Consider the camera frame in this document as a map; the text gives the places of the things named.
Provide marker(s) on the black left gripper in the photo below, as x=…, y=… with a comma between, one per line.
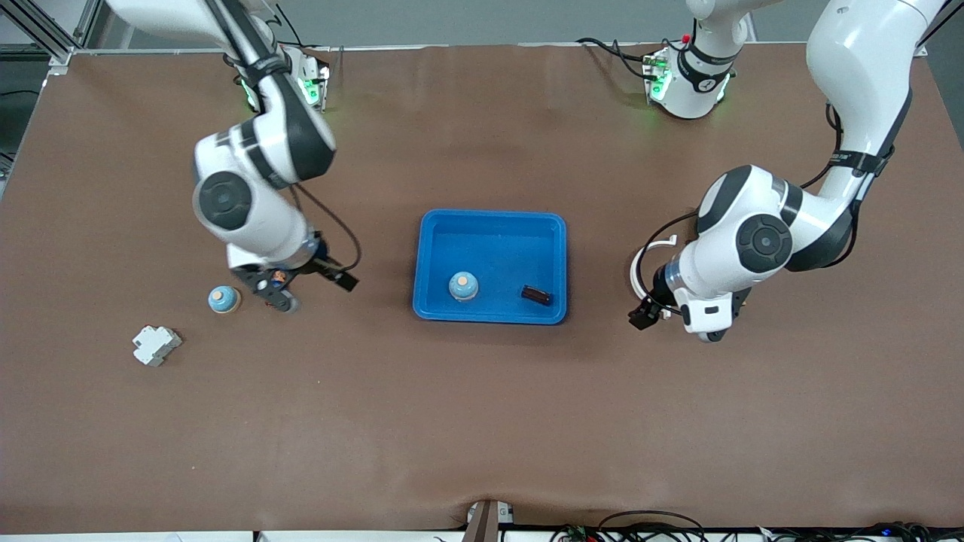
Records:
x=662, y=290

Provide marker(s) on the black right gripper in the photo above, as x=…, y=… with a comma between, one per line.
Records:
x=325, y=266

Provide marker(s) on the plain brown capacitor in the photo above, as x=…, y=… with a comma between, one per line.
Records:
x=536, y=295

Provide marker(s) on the blue service bell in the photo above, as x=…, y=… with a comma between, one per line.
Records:
x=463, y=286
x=224, y=299

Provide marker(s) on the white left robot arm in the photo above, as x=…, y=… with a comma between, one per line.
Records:
x=753, y=241

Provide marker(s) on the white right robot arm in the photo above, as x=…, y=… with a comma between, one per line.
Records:
x=248, y=218

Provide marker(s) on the red and yellow push button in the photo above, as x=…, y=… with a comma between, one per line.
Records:
x=279, y=276

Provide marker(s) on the white curved pipe clamp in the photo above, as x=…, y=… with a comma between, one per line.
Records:
x=666, y=241

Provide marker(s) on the blue plastic tray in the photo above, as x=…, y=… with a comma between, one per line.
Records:
x=497, y=248

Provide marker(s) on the white base box green light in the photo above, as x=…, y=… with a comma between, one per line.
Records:
x=657, y=75
x=312, y=86

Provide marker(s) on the white circuit breaker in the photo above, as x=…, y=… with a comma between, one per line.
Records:
x=156, y=345

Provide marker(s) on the table edge clamp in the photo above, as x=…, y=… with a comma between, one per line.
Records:
x=489, y=521

